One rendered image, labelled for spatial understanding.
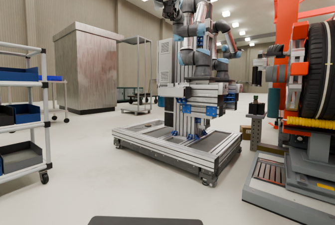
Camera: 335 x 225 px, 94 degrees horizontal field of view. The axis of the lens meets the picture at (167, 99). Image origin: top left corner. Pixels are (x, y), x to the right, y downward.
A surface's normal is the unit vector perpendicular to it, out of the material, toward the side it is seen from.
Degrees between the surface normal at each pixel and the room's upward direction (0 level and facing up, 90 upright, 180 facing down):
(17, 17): 90
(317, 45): 67
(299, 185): 90
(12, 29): 90
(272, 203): 90
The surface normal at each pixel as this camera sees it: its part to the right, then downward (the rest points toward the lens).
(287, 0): -0.58, 0.06
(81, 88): 0.77, 0.06
